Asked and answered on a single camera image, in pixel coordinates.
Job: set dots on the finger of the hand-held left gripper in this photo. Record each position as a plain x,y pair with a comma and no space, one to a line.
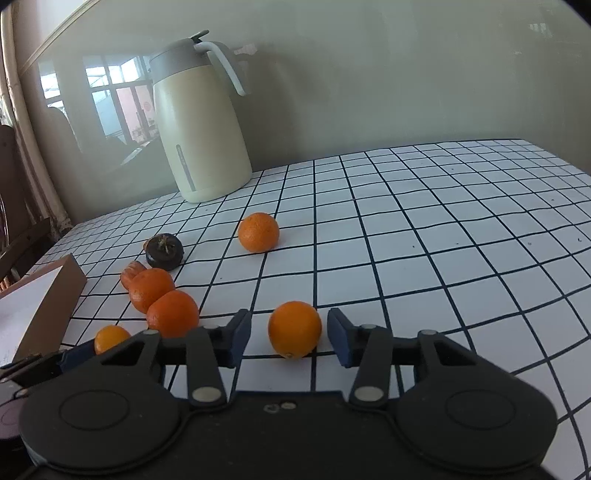
76,357

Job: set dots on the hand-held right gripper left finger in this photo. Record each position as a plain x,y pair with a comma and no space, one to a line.
243,339

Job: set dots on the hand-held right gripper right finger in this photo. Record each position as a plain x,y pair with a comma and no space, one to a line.
336,337

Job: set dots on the small orange mandarin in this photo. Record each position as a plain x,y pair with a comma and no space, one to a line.
110,338

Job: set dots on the smooth yellow-orange mandarin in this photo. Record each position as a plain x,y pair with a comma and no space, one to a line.
294,328

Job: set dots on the brown cardboard box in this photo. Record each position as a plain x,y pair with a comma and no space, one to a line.
41,304

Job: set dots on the deep orange mandarin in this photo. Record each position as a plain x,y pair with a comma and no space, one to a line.
258,232

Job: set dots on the white checked tablecloth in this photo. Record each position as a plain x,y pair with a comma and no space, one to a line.
415,277

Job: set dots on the small wrinkled orange fruit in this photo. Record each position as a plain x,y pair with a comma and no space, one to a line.
129,273

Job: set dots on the dark mangosteen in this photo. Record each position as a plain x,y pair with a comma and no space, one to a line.
164,251

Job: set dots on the wooden wicker chair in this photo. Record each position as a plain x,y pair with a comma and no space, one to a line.
14,198

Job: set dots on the beige patterned curtain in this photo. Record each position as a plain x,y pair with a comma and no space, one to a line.
32,152

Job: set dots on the cream and grey thermos jug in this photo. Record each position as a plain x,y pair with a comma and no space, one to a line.
201,129

